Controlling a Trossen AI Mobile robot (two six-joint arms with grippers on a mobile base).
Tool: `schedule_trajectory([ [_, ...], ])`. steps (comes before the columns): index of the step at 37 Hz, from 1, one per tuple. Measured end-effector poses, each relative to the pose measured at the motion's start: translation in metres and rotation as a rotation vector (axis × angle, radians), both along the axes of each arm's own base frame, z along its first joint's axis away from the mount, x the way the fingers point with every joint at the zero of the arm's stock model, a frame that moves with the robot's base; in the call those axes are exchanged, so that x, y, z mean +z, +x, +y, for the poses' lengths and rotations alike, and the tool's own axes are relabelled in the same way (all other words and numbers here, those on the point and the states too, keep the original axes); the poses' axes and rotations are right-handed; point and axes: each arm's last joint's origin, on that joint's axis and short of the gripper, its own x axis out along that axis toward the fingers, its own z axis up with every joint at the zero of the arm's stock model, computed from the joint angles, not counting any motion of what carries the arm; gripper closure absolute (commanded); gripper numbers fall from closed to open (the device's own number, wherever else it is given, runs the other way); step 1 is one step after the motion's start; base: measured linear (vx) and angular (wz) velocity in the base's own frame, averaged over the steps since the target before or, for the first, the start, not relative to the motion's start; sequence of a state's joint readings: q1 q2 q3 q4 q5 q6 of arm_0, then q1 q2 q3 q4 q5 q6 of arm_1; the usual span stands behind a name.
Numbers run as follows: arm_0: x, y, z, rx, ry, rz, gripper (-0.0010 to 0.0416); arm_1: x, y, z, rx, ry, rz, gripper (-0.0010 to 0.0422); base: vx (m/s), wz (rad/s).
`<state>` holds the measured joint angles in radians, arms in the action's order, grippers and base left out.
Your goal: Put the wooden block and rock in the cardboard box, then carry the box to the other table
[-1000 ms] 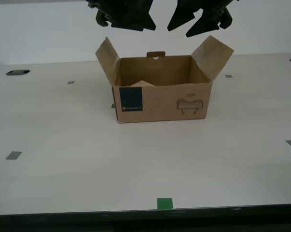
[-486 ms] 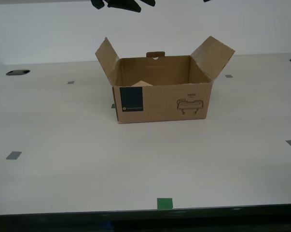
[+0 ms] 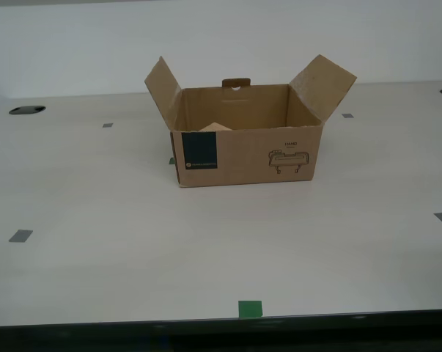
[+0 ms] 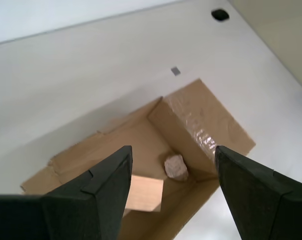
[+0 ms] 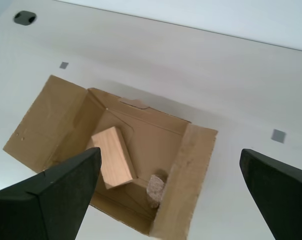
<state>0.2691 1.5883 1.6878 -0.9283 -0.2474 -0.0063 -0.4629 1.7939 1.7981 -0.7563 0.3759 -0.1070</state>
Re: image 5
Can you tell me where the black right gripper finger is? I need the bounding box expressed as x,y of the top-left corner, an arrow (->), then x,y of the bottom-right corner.
0,146 -> 102,240
239,148 -> 302,240

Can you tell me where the light wooden block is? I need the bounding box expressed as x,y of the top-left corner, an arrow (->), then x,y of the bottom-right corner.
91,126 -> 138,190

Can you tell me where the pinkish speckled granite rock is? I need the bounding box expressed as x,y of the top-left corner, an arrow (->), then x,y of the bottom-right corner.
146,173 -> 168,210

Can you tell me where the open brown cardboard box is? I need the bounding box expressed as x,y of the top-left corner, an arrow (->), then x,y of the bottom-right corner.
2,74 -> 219,240

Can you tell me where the black table cable grommet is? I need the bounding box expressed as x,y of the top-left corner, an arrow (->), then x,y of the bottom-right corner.
13,10 -> 38,26

